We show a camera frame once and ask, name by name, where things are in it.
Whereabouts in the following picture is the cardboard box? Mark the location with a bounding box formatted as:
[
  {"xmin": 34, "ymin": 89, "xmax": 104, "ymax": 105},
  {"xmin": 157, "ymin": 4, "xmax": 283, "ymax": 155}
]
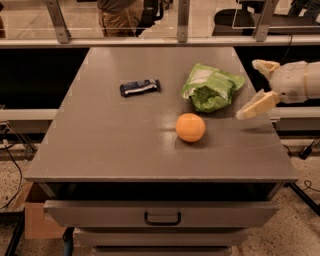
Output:
[{"xmin": 25, "ymin": 183, "xmax": 65, "ymax": 239}]

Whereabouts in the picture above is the metal railing frame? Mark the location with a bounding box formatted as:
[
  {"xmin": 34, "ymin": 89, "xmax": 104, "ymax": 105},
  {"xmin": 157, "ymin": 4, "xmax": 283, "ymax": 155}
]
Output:
[{"xmin": 0, "ymin": 0, "xmax": 320, "ymax": 50}]

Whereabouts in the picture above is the black drawer handle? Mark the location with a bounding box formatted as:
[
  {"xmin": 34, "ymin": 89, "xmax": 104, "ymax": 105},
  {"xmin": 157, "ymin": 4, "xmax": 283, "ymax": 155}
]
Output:
[{"xmin": 144, "ymin": 212, "xmax": 182, "ymax": 227}]

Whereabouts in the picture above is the black floor cable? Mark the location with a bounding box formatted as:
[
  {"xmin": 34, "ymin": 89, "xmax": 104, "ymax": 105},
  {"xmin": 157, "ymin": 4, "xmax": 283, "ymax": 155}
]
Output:
[{"xmin": 0, "ymin": 139, "xmax": 24, "ymax": 211}]

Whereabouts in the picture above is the person in brown trousers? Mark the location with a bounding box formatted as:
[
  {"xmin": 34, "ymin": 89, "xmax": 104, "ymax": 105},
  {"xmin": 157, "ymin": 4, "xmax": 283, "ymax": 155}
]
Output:
[{"xmin": 97, "ymin": 0, "xmax": 143, "ymax": 37}]

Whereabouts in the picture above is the black office chair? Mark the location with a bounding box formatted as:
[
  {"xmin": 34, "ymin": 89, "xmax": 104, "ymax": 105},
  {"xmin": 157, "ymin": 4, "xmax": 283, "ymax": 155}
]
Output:
[{"xmin": 135, "ymin": 0, "xmax": 164, "ymax": 36}]

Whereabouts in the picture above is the open top drawer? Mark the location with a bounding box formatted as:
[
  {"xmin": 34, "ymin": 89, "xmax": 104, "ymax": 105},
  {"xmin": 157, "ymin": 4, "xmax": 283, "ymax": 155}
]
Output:
[{"xmin": 43, "ymin": 182, "xmax": 281, "ymax": 230}]

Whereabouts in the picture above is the green rice chip bag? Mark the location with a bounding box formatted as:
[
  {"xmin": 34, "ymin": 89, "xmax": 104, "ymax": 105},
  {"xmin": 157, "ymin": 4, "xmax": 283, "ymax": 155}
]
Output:
[{"xmin": 181, "ymin": 63, "xmax": 245, "ymax": 113}]

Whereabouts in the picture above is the dark blue snack bar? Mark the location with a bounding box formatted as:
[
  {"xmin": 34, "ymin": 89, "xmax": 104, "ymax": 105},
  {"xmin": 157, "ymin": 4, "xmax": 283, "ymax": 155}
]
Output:
[{"xmin": 120, "ymin": 79, "xmax": 161, "ymax": 97}]

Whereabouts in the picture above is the black power adapter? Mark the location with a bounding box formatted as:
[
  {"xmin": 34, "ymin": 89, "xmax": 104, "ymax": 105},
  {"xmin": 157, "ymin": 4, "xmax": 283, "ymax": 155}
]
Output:
[{"xmin": 299, "ymin": 140, "xmax": 315, "ymax": 160}]

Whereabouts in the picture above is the orange ball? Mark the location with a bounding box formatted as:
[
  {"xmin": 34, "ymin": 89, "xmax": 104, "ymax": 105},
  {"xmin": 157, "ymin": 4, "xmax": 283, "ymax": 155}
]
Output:
[{"xmin": 175, "ymin": 113, "xmax": 206, "ymax": 142}]

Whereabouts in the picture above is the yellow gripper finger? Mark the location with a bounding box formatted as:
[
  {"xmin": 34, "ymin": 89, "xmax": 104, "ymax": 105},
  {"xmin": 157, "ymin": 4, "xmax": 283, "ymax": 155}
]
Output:
[
  {"xmin": 252, "ymin": 59, "xmax": 280, "ymax": 80},
  {"xmin": 236, "ymin": 90, "xmax": 281, "ymax": 120}
]

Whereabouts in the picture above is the grey drawer cabinet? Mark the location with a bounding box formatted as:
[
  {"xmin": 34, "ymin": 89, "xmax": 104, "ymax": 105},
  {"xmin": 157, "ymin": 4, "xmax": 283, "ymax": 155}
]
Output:
[{"xmin": 26, "ymin": 47, "xmax": 297, "ymax": 256}]

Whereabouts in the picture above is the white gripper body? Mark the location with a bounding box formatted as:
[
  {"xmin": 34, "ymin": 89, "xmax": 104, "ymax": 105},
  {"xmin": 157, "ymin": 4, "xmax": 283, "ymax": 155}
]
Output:
[{"xmin": 269, "ymin": 61, "xmax": 320, "ymax": 104}]

